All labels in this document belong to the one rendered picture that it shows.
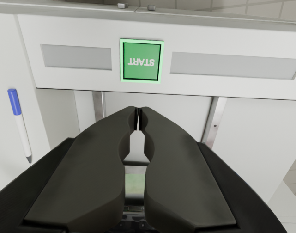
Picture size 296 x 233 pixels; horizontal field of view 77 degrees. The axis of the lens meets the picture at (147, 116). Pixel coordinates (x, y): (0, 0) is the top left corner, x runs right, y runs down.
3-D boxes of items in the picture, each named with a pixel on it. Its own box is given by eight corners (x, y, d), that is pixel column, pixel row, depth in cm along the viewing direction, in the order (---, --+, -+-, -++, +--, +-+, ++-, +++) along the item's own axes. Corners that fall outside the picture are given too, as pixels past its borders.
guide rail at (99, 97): (112, 208, 65) (111, 217, 63) (106, 208, 65) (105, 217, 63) (103, 66, 39) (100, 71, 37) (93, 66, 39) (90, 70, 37)
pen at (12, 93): (32, 165, 33) (13, 91, 25) (26, 164, 32) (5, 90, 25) (34, 161, 33) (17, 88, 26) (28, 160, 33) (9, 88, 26)
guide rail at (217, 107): (188, 210, 66) (190, 218, 64) (183, 210, 66) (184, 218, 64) (228, 73, 41) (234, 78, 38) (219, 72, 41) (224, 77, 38)
